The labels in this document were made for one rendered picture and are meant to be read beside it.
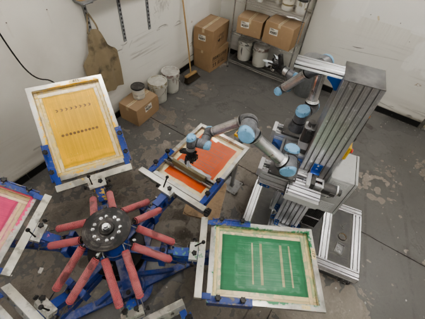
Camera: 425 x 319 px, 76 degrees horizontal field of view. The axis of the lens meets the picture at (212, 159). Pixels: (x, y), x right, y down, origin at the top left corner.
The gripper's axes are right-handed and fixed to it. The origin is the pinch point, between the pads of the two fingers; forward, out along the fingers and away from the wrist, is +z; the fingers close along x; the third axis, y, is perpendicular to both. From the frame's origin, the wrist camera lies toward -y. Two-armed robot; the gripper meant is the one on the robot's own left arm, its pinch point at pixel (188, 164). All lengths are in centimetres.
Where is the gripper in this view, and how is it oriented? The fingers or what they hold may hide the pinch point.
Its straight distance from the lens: 232.5
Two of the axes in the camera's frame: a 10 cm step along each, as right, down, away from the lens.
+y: 8.3, 4.6, -3.0
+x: 5.5, -6.1, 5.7
